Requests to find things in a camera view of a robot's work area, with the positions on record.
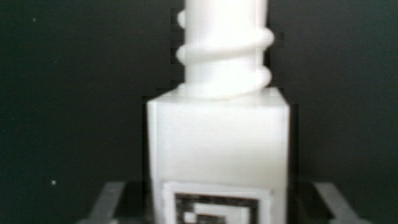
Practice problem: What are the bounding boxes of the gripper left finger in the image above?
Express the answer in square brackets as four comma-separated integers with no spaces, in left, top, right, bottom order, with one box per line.
[74,182,126,224]

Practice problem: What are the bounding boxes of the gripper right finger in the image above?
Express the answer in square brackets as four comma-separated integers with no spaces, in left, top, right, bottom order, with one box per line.
[313,182,375,224]

